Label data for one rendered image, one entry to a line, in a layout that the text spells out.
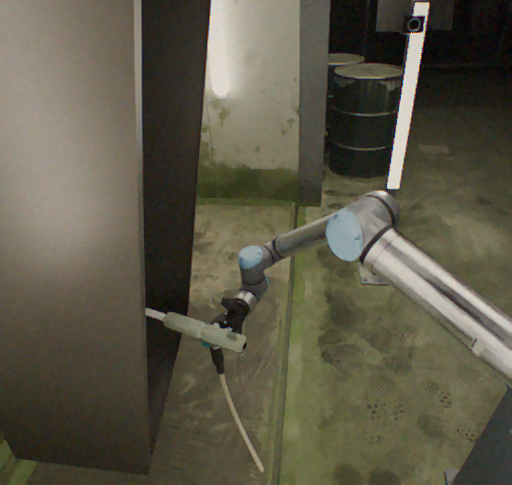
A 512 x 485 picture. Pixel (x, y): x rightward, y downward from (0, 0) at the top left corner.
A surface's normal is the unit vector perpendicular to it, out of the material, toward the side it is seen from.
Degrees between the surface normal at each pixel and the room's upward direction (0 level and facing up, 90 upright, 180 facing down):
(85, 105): 90
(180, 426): 0
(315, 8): 90
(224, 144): 90
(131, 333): 90
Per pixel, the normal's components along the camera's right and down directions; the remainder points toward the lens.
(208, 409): -0.05, -0.83
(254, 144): -0.13, 0.55
